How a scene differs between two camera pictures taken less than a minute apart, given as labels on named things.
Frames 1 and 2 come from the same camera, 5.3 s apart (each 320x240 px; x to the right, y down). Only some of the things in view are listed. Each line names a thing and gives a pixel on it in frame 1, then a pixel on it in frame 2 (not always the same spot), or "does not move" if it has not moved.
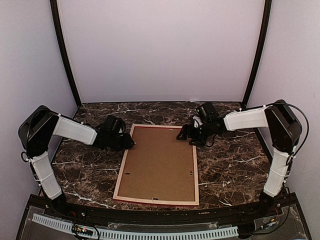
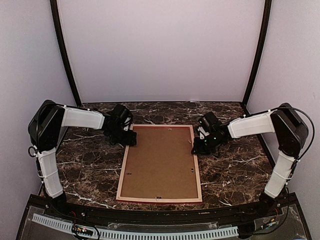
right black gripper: [185, 130] -> [199, 149]
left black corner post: [56, 10] does not move
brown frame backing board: [158, 166] does not move
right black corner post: [267, 7] does not move
